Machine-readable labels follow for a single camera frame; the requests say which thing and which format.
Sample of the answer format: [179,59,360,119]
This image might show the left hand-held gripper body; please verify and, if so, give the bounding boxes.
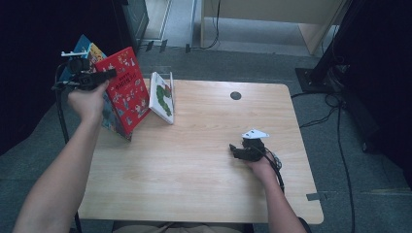
[51,50,99,92]

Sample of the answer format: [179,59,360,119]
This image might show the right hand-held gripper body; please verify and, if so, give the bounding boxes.
[240,128,270,163]

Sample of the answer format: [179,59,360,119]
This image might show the red picture book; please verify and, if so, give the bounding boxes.
[94,46,152,137]

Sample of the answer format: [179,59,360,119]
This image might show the dark blue monster picture book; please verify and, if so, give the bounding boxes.
[59,34,93,82]

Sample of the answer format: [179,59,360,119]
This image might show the light blue monster picture book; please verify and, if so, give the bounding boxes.
[86,42,134,142]

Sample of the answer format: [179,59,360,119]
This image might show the white caterpillar picture book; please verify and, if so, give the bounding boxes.
[149,71,176,125]

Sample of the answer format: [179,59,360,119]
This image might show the clear acrylic book rack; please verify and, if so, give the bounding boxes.
[139,66,175,117]

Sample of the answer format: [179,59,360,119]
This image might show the person's right hand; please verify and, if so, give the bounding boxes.
[243,154,280,183]

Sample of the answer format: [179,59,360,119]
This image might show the person's left hand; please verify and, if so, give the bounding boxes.
[66,80,111,124]

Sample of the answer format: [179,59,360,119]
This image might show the black computer tower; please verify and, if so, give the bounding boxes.
[111,0,150,59]

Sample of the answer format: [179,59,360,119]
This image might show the dark curtain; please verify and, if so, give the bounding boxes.
[0,0,127,156]
[336,0,412,192]

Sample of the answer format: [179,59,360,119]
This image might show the black metal stand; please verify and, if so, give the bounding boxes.
[294,0,361,95]

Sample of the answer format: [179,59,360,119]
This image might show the person's beige trousers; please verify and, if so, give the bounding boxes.
[111,221,247,233]

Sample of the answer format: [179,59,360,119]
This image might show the light wooden cabinet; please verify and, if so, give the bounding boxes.
[199,0,349,56]

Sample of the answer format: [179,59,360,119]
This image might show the right hand-held gripper black cable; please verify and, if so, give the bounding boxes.
[262,147,287,196]

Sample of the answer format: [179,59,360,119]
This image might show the hand-held gripper black cable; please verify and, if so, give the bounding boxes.
[51,62,84,233]
[262,147,287,196]

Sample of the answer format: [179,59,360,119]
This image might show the left hand-held gripper black cable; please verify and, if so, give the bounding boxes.
[51,62,84,233]

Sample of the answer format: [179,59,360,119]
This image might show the black floor cable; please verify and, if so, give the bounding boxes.
[291,90,358,233]

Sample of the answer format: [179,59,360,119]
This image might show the black hanging cable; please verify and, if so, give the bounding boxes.
[190,0,222,51]

